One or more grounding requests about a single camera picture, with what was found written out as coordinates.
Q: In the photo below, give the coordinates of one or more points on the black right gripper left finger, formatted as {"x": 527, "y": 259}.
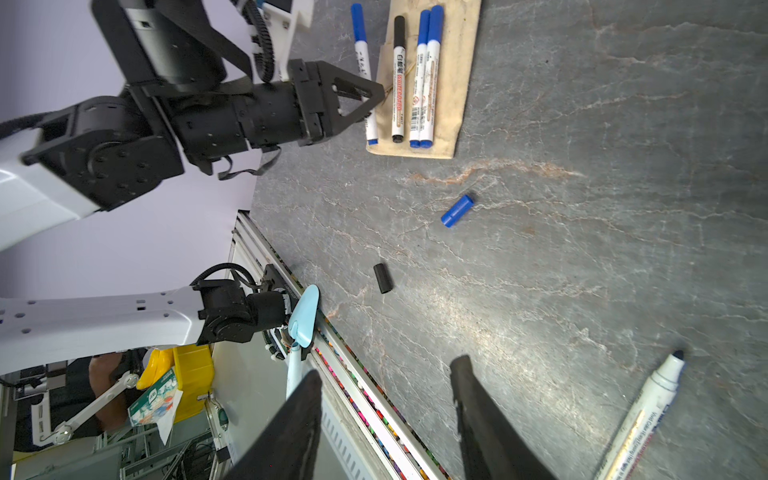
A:
{"x": 288, "y": 447}

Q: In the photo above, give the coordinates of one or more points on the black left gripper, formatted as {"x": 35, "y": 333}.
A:
{"x": 303, "y": 110}

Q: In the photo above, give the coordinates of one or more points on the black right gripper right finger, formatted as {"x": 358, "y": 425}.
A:
{"x": 490, "y": 447}

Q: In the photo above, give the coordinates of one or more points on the white whiteboard marker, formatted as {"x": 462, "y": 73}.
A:
{"x": 433, "y": 47}
{"x": 418, "y": 96}
{"x": 363, "y": 62}
{"x": 398, "y": 88}
{"x": 642, "y": 419}

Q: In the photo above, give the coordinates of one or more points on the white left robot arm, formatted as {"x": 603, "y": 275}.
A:
{"x": 81, "y": 186}

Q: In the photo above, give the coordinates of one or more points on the blue pen cap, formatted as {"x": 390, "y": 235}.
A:
{"x": 457, "y": 211}

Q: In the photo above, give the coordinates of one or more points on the black pen cap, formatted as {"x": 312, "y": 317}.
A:
{"x": 383, "y": 277}

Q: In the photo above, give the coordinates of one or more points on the yellow storage bins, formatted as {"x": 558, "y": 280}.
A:
{"x": 175, "y": 381}

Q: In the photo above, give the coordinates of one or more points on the cream work glove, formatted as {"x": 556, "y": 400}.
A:
{"x": 460, "y": 27}

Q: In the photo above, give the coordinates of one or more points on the aluminium front rail base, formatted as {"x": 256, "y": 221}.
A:
{"x": 364, "y": 435}

